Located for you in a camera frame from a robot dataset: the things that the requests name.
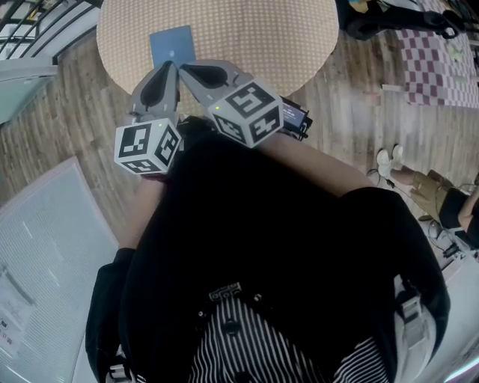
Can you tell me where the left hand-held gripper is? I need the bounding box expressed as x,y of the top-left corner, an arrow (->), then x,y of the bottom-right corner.
114,59 -> 183,177

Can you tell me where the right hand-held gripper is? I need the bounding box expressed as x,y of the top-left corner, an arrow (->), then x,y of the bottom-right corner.
178,59 -> 284,149

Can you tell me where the person's left forearm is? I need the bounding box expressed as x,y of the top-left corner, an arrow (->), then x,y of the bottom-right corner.
118,174 -> 170,252

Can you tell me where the person's right forearm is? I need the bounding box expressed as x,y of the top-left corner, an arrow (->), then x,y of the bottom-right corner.
257,131 -> 376,198

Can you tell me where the black device with screen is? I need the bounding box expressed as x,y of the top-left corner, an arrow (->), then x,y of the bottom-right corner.
279,96 -> 314,141

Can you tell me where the beige checkered tablecloth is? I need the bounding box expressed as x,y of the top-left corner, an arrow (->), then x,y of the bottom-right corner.
96,0 -> 341,117

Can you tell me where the person's black top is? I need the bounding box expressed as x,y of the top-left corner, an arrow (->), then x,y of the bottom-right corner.
85,115 -> 452,383

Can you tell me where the white ribbed panel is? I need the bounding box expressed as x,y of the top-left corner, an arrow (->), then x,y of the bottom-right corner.
0,156 -> 121,383

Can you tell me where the black metal railing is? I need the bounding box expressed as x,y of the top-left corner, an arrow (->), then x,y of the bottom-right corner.
0,0 -> 105,63

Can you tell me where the black bag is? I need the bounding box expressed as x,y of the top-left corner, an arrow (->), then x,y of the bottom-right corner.
334,0 -> 468,42

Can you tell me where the red and white checkered cloth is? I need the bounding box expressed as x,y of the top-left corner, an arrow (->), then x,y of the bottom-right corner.
395,0 -> 479,110

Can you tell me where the person's striped shirt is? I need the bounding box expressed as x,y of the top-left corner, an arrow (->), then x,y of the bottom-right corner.
186,297 -> 392,383

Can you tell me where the black floor cable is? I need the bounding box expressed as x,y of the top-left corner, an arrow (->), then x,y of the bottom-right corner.
365,168 -> 416,203

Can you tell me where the grey shoulder strap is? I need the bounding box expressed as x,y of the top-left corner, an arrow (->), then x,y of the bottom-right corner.
394,275 -> 437,360

